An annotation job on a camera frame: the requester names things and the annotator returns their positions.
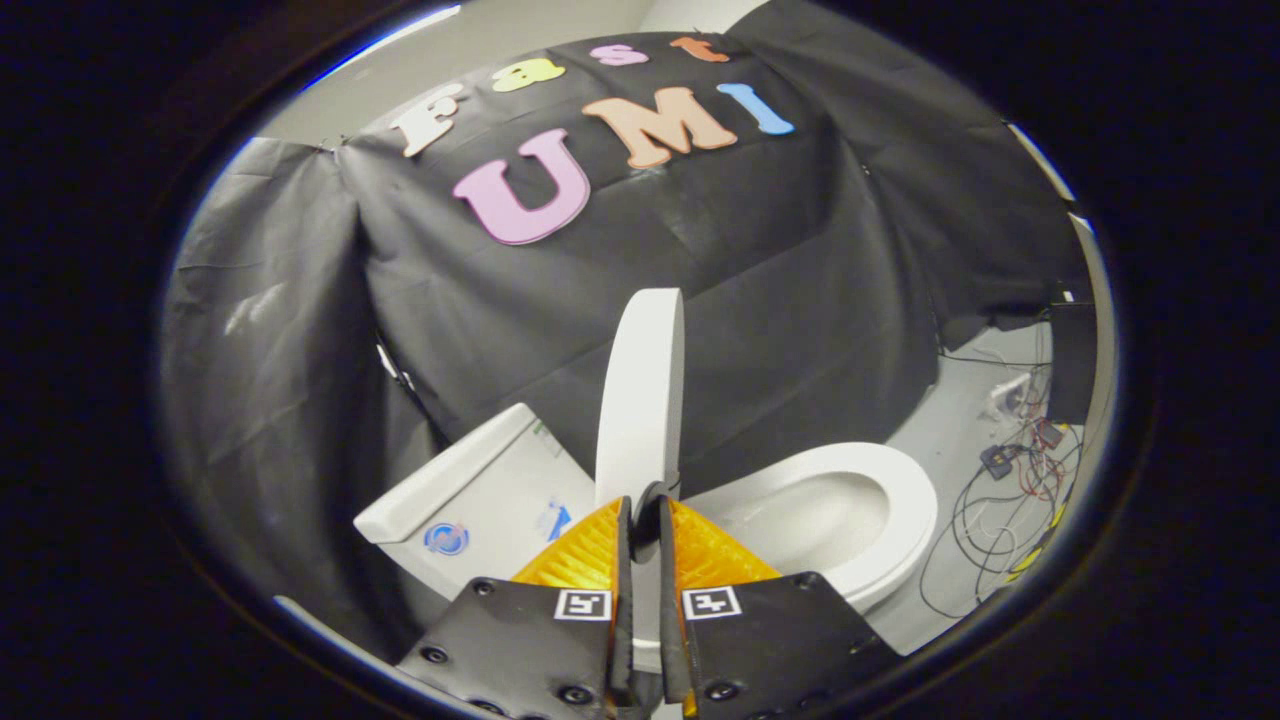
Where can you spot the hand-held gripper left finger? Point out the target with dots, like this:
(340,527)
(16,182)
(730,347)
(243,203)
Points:
(520,640)

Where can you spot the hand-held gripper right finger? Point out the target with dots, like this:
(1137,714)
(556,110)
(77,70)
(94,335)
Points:
(770,640)

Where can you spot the white toilet lid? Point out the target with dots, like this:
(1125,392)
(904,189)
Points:
(640,400)

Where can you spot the white toilet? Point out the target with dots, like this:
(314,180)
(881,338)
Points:
(480,490)

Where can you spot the white toilet seat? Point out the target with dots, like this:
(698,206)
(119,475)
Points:
(910,510)

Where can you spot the small black electronic module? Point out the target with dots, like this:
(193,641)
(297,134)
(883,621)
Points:
(1000,461)

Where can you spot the black backdrop cloth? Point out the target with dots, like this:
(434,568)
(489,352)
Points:
(750,250)

